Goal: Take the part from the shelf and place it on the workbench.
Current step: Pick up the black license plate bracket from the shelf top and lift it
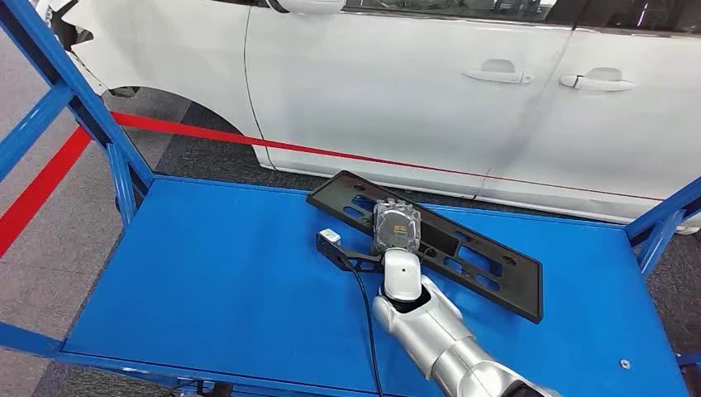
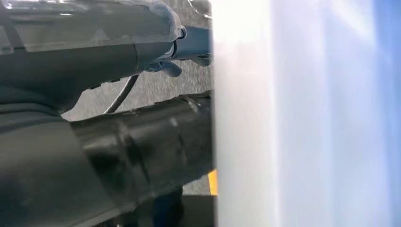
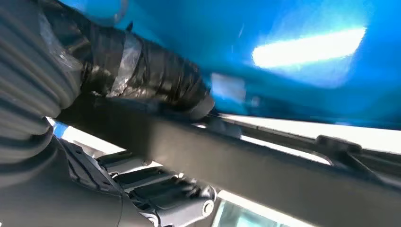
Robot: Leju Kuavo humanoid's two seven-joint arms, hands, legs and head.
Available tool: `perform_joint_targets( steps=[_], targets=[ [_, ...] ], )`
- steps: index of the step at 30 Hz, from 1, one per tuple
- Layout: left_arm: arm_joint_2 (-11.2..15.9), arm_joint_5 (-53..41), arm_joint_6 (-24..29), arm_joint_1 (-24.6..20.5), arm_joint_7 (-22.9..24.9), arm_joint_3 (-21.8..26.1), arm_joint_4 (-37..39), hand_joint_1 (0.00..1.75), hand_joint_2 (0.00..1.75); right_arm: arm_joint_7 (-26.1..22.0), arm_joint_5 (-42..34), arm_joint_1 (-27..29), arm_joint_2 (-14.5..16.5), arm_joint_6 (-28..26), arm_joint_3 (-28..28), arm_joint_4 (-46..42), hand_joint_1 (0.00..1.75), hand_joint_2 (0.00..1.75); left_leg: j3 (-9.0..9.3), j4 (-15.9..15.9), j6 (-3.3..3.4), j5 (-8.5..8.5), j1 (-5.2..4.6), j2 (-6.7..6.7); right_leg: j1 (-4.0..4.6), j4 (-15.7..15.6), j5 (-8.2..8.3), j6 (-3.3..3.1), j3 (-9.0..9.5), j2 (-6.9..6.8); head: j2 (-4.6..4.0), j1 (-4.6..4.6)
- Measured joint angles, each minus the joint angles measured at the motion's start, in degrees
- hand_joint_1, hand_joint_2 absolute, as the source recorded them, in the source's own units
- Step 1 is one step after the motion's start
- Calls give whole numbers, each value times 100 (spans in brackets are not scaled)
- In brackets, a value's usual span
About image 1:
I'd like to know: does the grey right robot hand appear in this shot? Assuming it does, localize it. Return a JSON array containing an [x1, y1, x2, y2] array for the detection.
[[373, 198, 423, 255]]

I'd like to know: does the black plastic plate frame part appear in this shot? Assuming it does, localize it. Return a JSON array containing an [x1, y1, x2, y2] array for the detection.
[[306, 170, 544, 324]]

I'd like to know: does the blue metal shelf cart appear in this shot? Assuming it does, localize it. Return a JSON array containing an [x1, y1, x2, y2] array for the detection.
[[0, 0, 701, 397]]

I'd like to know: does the white car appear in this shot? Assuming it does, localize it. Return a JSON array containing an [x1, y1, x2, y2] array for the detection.
[[41, 0, 701, 237]]

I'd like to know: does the red barrier belt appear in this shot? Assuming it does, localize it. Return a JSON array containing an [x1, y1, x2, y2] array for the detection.
[[0, 124, 93, 259], [109, 111, 666, 203]]

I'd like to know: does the white car side mirror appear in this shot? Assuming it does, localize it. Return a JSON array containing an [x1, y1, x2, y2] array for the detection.
[[266, 0, 347, 16]]

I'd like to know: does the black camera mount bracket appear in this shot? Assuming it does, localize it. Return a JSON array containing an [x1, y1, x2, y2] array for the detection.
[[316, 233, 384, 274]]

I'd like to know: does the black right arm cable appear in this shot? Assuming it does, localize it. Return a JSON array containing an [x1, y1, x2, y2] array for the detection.
[[338, 254, 385, 397]]

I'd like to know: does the white car door handle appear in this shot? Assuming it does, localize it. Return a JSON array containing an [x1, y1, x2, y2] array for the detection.
[[558, 66, 639, 93], [462, 59, 536, 86]]

